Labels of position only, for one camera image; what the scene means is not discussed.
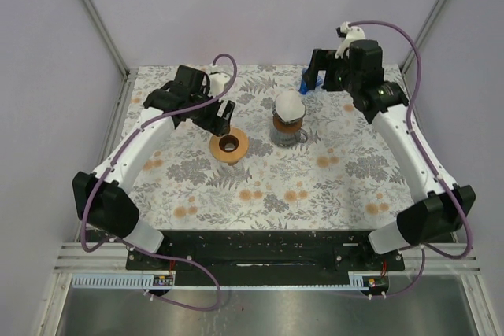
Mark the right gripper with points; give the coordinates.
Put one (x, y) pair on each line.
(324, 60)

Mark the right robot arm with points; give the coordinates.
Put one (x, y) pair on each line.
(440, 204)

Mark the grey glass server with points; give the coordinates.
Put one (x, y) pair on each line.
(288, 135)

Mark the white cable duct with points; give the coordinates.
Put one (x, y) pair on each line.
(123, 282)

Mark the clear glass dripper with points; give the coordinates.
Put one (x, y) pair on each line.
(289, 110)

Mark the white paper coffee filter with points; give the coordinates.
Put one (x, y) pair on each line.
(289, 94)

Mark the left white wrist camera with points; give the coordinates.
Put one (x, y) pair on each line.
(217, 83)

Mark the blue plastic dripper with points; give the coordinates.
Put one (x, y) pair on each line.
(303, 89)

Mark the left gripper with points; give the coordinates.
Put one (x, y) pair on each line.
(215, 123)

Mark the floral table mat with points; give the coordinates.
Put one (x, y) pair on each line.
(343, 177)

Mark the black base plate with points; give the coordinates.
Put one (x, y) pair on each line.
(265, 258)

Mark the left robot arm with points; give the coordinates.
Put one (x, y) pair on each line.
(102, 196)

